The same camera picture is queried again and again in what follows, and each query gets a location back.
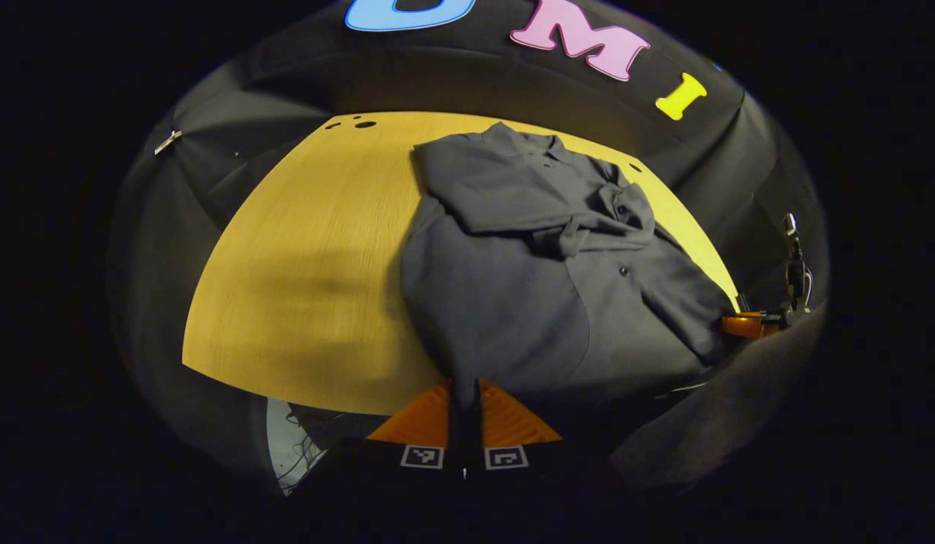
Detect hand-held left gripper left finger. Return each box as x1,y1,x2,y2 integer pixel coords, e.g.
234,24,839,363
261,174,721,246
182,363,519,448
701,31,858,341
316,379,466,484

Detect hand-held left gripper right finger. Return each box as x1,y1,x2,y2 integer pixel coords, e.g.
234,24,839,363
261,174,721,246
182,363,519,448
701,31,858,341
467,379,611,484

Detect grey button-up shirt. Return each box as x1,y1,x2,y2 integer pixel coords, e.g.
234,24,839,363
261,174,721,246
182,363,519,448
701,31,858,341
399,121,740,413

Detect black backdrop cloth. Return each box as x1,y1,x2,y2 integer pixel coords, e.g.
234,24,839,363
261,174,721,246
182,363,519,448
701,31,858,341
108,0,829,484

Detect tangled thin cables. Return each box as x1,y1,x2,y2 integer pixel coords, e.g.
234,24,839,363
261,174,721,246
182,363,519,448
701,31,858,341
267,399,332,496

